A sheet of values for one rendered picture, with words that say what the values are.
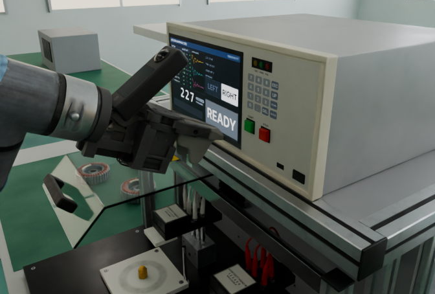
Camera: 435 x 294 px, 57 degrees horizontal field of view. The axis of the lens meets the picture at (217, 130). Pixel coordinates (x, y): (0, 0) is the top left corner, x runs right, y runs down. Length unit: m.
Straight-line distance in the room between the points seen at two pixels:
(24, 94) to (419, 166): 0.60
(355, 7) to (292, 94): 7.82
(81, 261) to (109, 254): 0.06
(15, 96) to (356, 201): 0.45
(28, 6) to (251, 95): 4.71
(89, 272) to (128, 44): 4.75
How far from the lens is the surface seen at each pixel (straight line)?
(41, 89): 0.46
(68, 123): 0.48
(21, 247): 1.19
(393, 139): 0.69
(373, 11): 8.24
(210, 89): 0.73
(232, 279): 0.74
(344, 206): 0.59
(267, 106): 0.61
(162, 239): 0.89
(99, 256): 1.06
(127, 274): 0.97
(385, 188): 0.65
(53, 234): 1.21
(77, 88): 0.48
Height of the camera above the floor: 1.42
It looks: 22 degrees down
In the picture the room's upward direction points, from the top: straight up
